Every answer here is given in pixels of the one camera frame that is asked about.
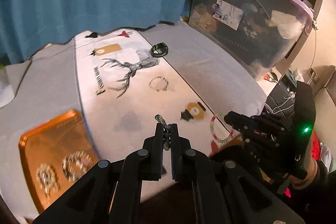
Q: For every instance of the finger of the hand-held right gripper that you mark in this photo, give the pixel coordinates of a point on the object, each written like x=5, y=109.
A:
x=236, y=117
x=246, y=130

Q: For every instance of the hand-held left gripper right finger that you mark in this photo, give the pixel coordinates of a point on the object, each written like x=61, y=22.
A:
x=174, y=150

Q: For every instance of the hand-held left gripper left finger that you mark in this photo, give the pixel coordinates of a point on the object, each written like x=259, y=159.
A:
x=158, y=150

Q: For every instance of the gold metal tray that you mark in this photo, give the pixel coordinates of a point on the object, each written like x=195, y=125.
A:
x=47, y=140

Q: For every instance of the person's right hand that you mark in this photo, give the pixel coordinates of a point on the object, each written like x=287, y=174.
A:
x=309, y=172

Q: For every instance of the red white fabric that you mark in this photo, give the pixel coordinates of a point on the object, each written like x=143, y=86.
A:
x=324, y=148

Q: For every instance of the red green packet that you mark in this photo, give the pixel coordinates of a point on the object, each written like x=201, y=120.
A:
x=271, y=76

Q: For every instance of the printed white grey tablecloth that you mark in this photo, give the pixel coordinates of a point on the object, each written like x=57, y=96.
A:
x=136, y=100

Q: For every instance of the clear storage box purple lid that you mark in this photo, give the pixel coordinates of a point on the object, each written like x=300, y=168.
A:
x=236, y=40

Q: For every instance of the black green wristband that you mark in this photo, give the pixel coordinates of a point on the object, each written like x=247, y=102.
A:
x=160, y=54

